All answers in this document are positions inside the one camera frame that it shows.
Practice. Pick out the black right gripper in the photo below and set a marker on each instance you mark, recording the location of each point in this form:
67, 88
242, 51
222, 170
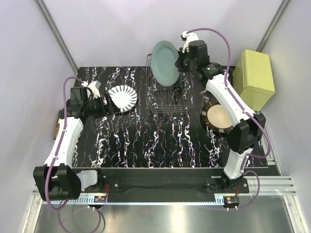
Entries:
178, 62

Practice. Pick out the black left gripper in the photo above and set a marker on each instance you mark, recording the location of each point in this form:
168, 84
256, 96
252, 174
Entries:
106, 104

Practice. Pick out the white blue striped plate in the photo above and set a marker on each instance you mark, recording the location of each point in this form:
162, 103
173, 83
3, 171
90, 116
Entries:
124, 97

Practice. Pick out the light teal plate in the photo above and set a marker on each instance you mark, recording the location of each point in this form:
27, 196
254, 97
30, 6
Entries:
163, 58

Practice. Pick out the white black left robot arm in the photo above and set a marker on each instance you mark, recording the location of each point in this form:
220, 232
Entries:
56, 180

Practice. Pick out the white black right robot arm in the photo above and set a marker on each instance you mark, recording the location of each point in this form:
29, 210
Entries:
248, 126

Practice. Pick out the dark cover book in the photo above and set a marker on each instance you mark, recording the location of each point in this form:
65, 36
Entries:
57, 127

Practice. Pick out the brown cream checkered plate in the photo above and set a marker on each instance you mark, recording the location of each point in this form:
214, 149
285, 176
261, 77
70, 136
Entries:
215, 117

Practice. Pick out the yellow green box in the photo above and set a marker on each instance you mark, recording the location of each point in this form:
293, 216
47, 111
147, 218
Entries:
253, 79

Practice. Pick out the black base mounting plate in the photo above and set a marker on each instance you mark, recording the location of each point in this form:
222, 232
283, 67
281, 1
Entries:
185, 185

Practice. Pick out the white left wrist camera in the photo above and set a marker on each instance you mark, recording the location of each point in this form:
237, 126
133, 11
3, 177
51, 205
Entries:
92, 89

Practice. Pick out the dark wire dish rack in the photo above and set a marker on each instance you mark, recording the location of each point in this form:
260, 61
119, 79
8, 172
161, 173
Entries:
177, 99

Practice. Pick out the aluminium rail frame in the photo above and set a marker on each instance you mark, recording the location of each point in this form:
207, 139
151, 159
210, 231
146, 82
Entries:
177, 205

